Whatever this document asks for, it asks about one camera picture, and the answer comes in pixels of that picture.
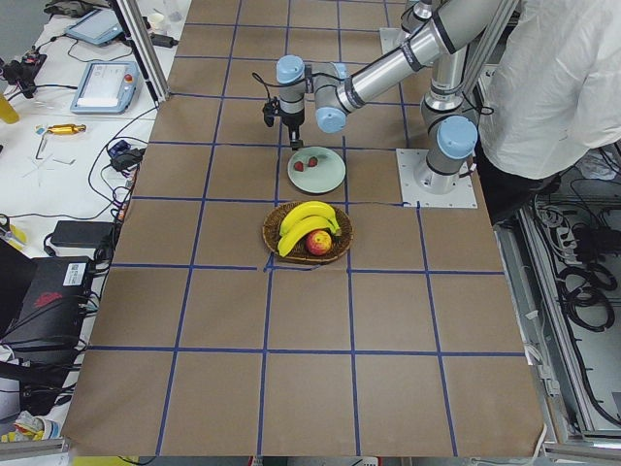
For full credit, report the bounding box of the aluminium frame post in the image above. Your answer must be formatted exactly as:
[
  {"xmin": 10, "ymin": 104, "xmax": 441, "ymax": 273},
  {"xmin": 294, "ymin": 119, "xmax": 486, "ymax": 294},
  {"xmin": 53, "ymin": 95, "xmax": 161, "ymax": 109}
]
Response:
[{"xmin": 109, "ymin": 0, "xmax": 170, "ymax": 104}]

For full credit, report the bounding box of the brown wicker basket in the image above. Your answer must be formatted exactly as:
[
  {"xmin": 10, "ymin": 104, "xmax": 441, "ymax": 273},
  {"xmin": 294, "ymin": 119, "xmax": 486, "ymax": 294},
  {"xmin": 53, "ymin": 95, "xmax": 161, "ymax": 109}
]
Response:
[{"xmin": 262, "ymin": 201, "xmax": 353, "ymax": 265}]

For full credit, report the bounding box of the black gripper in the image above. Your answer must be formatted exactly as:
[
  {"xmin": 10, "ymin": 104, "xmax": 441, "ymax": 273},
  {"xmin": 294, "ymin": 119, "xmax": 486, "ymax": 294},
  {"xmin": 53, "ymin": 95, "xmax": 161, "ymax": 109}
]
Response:
[{"xmin": 262, "ymin": 97, "xmax": 305, "ymax": 148}]

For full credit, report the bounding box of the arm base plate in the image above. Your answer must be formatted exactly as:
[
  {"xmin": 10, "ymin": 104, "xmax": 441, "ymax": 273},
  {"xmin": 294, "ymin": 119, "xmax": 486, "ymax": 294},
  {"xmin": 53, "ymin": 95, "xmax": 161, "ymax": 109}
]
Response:
[
  {"xmin": 396, "ymin": 149, "xmax": 477, "ymax": 209},
  {"xmin": 379, "ymin": 27, "xmax": 411, "ymax": 54}
]

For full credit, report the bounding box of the gold metal tool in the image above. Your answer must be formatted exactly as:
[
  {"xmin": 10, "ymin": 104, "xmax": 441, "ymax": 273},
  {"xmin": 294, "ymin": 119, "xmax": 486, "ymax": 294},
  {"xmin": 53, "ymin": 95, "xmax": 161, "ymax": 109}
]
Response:
[{"xmin": 46, "ymin": 123, "xmax": 86, "ymax": 136}]

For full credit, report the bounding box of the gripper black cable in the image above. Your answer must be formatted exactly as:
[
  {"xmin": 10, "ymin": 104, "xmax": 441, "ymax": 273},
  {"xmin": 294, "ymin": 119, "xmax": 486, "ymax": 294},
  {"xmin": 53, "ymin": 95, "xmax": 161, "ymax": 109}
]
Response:
[{"xmin": 250, "ymin": 65, "xmax": 314, "ymax": 128}]

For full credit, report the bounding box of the light green plate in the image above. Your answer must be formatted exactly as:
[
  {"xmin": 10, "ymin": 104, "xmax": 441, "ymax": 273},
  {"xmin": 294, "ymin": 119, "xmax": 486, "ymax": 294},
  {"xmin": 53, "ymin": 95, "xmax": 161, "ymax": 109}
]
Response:
[{"xmin": 287, "ymin": 147, "xmax": 346, "ymax": 194}]

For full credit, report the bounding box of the red apple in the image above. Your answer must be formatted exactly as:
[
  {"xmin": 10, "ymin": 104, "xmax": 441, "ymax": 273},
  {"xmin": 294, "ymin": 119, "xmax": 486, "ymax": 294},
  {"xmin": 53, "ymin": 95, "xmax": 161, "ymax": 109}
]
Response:
[{"xmin": 305, "ymin": 230, "xmax": 333, "ymax": 256}]

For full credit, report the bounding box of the yellow banana bunch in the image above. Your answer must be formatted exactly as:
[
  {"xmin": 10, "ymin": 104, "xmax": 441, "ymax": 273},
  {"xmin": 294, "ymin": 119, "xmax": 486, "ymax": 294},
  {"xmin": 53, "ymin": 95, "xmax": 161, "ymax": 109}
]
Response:
[{"xmin": 278, "ymin": 201, "xmax": 341, "ymax": 257}]

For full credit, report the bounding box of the blue teach pendant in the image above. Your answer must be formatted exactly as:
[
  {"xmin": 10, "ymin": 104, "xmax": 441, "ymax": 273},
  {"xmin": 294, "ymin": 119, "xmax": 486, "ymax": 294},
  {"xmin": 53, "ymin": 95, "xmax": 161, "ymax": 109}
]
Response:
[
  {"xmin": 65, "ymin": 9, "xmax": 124, "ymax": 47},
  {"xmin": 70, "ymin": 60, "xmax": 141, "ymax": 115}
]

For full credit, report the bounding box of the black laptop computer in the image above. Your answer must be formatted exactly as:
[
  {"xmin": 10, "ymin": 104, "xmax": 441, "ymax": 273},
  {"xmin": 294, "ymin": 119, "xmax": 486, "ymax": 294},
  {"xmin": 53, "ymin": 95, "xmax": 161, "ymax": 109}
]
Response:
[{"xmin": 1, "ymin": 241, "xmax": 95, "ymax": 388}]

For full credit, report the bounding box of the black power adapter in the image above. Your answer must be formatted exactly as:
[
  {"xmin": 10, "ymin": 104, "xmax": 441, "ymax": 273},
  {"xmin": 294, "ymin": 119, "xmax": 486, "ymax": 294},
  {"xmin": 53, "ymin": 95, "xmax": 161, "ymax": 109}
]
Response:
[{"xmin": 50, "ymin": 220, "xmax": 113, "ymax": 249}]

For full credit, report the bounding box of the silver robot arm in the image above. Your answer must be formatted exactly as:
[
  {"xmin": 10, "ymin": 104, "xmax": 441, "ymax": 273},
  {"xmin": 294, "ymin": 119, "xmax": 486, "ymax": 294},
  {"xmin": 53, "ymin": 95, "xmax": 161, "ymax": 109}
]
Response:
[{"xmin": 262, "ymin": 1, "xmax": 517, "ymax": 178}]

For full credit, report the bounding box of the blue teach pendant far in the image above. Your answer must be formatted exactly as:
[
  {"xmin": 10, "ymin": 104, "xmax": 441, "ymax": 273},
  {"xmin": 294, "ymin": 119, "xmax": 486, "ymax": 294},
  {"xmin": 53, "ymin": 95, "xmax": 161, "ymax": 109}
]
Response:
[{"xmin": 65, "ymin": 9, "xmax": 124, "ymax": 47}]

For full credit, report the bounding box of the person in white shirt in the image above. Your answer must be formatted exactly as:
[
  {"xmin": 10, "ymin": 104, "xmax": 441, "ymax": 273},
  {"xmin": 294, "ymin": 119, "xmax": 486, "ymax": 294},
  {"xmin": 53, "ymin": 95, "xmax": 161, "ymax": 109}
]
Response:
[{"xmin": 476, "ymin": 1, "xmax": 620, "ymax": 224}]

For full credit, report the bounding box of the blue teach pendant near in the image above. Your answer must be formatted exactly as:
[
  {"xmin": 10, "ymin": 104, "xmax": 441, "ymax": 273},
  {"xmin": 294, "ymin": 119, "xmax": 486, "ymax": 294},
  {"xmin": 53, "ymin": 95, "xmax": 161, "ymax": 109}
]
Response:
[{"xmin": 70, "ymin": 60, "xmax": 141, "ymax": 115}]

